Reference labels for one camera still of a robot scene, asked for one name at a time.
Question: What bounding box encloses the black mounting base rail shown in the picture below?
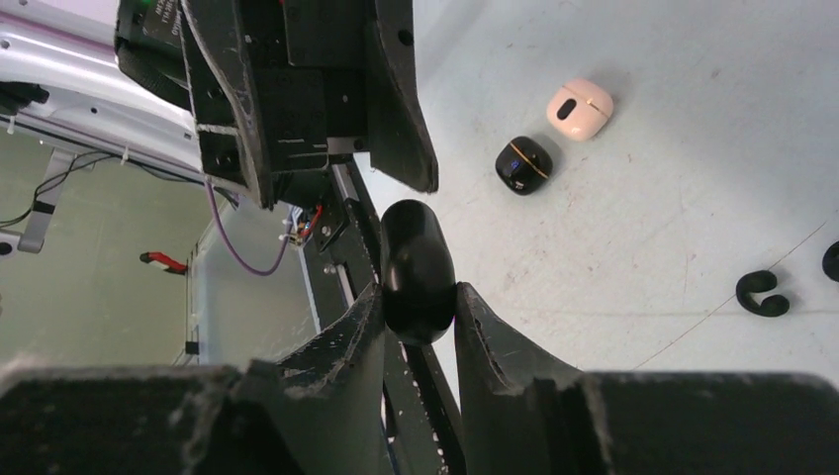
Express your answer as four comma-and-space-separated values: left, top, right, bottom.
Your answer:
298, 156, 468, 475

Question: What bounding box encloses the black ear-hook earbud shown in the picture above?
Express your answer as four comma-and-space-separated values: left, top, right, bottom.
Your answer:
821, 241, 839, 282
735, 270, 791, 318

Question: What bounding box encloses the black gold-striped charging case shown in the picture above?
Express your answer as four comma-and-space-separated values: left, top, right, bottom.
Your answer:
495, 136, 554, 196

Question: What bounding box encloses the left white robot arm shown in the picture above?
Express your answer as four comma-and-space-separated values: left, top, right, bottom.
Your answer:
1, 1, 438, 208

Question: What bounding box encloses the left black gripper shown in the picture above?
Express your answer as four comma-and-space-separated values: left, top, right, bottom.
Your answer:
179, 1, 439, 209

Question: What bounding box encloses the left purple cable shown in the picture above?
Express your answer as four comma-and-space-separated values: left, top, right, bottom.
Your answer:
204, 180, 294, 278

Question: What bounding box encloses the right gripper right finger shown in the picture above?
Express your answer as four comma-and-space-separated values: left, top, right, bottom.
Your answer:
454, 283, 838, 474

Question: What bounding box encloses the black oval charging case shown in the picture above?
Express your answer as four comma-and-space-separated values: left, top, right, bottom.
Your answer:
381, 199, 457, 346

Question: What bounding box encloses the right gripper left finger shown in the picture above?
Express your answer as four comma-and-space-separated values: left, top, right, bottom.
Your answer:
1, 284, 385, 474

